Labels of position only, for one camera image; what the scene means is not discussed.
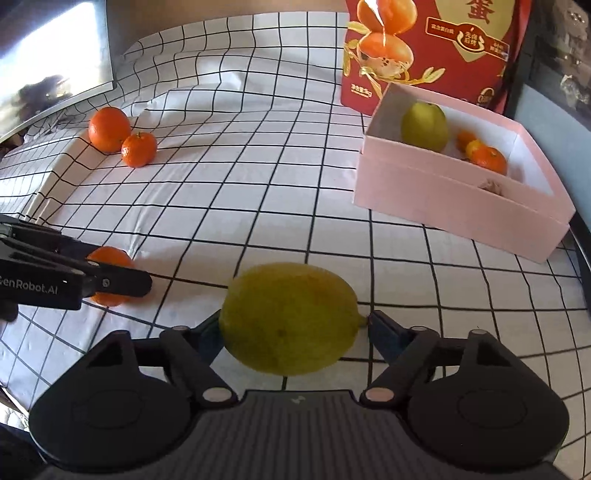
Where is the green pear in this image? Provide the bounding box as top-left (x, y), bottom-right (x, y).
top-left (401, 102), bottom-right (450, 154)

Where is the black framed monitor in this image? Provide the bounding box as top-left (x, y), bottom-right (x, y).
top-left (503, 0), bottom-right (591, 217)

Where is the white black-checked cloth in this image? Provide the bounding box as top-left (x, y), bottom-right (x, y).
top-left (0, 16), bottom-right (591, 402)

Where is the yellow-green lemon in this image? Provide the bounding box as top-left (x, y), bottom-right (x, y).
top-left (219, 262), bottom-right (370, 376)

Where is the glossy framed picture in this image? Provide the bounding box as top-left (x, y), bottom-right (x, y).
top-left (0, 0), bottom-right (115, 144)

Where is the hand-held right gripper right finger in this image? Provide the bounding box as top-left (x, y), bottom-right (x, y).
top-left (362, 310), bottom-right (513, 407)

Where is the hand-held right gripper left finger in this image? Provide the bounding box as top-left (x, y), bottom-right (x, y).
top-left (85, 311), bottom-right (234, 407)

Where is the red snack bag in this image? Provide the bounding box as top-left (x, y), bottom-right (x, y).
top-left (340, 0), bottom-right (532, 114)

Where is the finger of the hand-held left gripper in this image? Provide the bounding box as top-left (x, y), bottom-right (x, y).
top-left (0, 213), bottom-right (100, 265)
top-left (82, 264), bottom-right (153, 299)

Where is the pink cardboard box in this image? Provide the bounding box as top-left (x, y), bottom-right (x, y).
top-left (353, 82), bottom-right (576, 265)

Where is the large orange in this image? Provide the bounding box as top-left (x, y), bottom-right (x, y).
top-left (88, 106), bottom-right (132, 154)

